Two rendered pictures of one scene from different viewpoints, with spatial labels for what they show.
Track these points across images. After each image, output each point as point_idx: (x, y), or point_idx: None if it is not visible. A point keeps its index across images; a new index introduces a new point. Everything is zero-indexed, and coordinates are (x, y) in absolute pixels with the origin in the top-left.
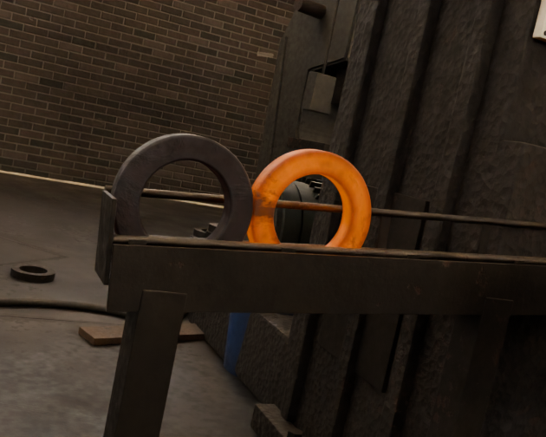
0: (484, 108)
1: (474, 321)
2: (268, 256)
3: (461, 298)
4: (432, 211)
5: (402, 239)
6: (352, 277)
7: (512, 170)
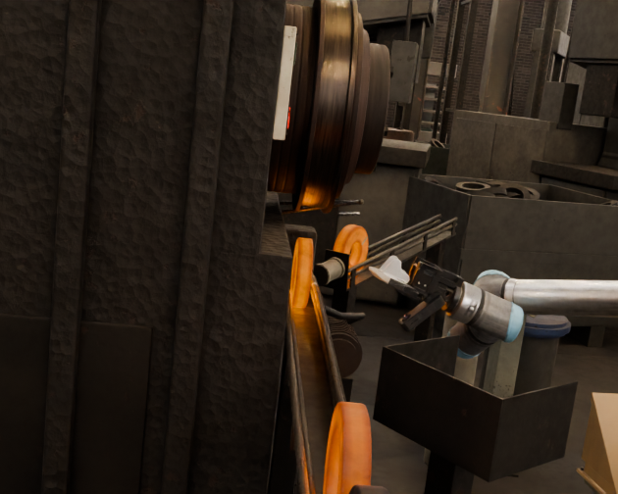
0: (223, 217)
1: None
2: None
3: None
4: (183, 345)
5: (119, 379)
6: None
7: (283, 286)
